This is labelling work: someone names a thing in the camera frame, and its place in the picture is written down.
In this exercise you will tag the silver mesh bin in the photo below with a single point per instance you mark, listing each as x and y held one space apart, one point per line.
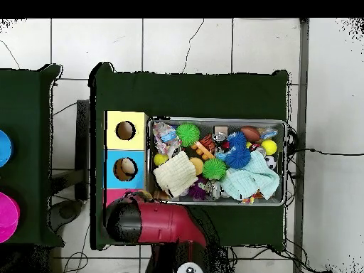
227 202

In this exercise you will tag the dark green table cloth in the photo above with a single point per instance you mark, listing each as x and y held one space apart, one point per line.
184 96

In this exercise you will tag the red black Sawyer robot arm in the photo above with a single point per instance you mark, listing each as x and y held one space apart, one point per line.
159 221

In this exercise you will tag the crushed printed drink can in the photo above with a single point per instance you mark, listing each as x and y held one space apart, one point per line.
213 190

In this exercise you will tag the large blue spiky toy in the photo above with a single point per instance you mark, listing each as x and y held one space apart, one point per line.
237 156

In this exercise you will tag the orange striped tiger plush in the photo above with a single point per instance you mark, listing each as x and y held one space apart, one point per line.
209 142

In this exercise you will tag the small blue spiky toy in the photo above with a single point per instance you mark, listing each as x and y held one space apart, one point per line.
237 138

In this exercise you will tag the dark green side-table cloth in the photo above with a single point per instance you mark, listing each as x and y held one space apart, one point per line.
28 99

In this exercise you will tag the plain green spiky ball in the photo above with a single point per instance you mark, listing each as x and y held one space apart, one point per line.
187 134

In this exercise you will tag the pink bowl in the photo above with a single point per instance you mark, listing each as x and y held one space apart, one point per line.
7 217

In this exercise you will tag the tan brown plush toy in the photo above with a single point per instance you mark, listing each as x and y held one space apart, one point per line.
143 194

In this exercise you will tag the dark grey round base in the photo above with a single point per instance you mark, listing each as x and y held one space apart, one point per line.
66 212

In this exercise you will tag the mint green waffle cloth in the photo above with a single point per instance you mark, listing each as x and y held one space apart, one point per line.
250 179

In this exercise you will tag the grey metal rail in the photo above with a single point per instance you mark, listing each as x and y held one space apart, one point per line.
303 85

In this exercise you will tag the wooden box with three holes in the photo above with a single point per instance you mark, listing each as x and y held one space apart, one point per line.
112 176

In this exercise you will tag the tan ball with black seam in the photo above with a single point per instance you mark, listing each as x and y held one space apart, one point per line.
125 169

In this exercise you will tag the blue bowl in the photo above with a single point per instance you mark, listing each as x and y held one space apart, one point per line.
5 149

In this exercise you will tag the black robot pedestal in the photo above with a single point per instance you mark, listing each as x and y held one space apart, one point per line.
162 258

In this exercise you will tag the crushed clear plastic bottle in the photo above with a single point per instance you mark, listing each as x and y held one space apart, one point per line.
166 136

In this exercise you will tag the cream waffle cloth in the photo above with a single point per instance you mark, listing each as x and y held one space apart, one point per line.
175 175

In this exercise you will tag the black upright panel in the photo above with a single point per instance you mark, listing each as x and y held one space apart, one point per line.
83 148

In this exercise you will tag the green spiky ball with eye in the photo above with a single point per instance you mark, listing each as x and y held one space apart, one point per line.
214 168

